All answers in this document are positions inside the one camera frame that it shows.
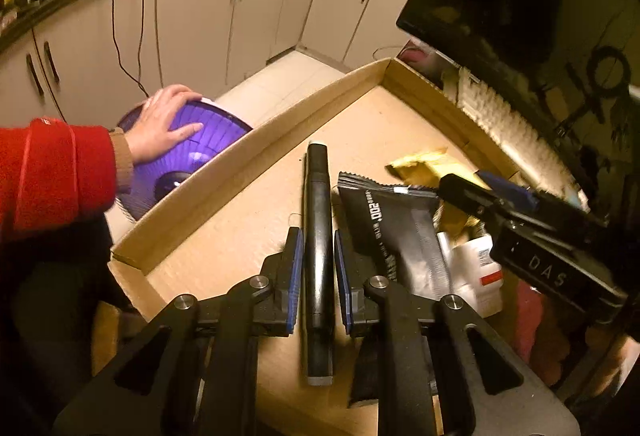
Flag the white keyboard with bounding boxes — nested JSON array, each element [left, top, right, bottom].
[[456, 67, 589, 212]]

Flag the black monitor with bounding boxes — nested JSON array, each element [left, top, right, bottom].
[[398, 0, 639, 219]]

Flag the white pill bottle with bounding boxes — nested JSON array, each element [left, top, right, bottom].
[[437, 231, 503, 318]]

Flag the lower kitchen cabinets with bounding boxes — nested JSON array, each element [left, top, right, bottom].
[[1, 0, 407, 127]]

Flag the black marker pen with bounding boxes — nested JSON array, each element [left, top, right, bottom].
[[304, 143, 335, 386]]

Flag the person's bare hand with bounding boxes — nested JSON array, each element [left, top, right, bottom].
[[125, 84, 203, 165]]

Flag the gold foil snack packet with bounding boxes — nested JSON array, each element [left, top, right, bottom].
[[385, 147, 488, 245]]

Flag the black foil snack packet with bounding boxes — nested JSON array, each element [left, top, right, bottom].
[[335, 169, 454, 409]]

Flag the cardboard tray box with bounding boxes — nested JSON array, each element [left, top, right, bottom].
[[106, 56, 591, 436]]

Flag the red sleeve forearm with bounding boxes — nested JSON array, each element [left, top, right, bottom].
[[1, 118, 134, 241]]

